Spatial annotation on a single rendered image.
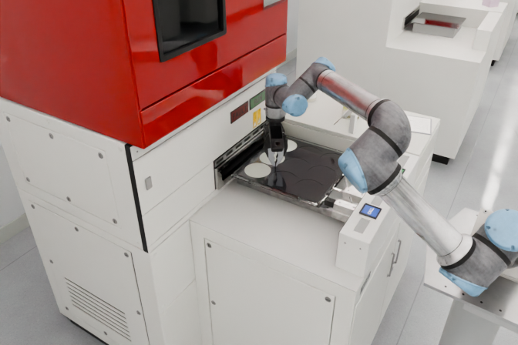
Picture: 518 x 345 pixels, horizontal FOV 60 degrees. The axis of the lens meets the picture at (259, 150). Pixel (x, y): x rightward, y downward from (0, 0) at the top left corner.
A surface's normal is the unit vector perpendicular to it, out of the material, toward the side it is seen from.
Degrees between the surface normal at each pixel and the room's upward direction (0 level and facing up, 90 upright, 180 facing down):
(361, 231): 0
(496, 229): 34
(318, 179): 0
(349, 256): 90
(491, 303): 0
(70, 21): 90
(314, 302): 90
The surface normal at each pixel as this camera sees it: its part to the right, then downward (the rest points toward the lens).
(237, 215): 0.00, -0.85
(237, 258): -0.52, 0.44
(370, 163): -0.04, -0.03
